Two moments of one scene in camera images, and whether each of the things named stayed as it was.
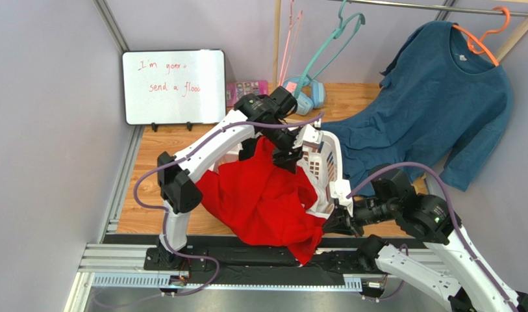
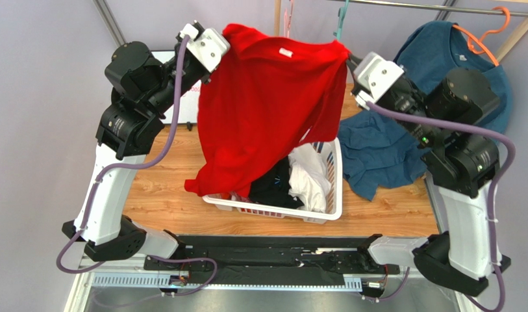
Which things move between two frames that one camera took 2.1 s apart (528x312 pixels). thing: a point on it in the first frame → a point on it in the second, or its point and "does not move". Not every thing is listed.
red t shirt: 258,201 → 263,97
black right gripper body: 347,215 → 356,85
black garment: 249,147 → 273,188
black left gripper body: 282,138 → 189,78
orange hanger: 477,45 does not move
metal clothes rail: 458,8 does not move
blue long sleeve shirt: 443,104 does not move
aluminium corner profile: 106,15 does not move
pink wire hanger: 292,45 → 286,27
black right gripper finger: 338,223 → 352,62
